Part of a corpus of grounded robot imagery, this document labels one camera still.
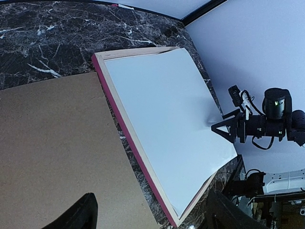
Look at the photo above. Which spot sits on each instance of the brown cardboard backing board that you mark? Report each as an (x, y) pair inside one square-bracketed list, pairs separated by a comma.
[(58, 141)]

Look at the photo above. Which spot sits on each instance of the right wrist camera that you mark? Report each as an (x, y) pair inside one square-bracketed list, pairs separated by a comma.
[(241, 99)]

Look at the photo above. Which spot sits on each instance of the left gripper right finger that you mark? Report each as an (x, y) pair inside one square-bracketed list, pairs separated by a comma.
[(221, 213)]

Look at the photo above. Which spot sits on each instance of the right black corner post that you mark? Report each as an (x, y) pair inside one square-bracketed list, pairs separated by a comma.
[(201, 11)]

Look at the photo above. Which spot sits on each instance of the red sunset photo print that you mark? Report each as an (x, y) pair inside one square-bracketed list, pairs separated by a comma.
[(172, 110)]

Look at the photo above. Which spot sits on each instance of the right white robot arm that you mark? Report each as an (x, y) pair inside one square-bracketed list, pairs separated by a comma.
[(275, 120)]

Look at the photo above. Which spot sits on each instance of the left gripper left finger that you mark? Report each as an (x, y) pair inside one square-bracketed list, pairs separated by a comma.
[(81, 215)]

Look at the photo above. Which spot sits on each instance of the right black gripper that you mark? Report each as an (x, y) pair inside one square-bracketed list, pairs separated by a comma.
[(232, 127)]

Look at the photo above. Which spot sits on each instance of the light wooden picture frame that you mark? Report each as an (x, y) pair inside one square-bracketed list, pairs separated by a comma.
[(98, 60)]

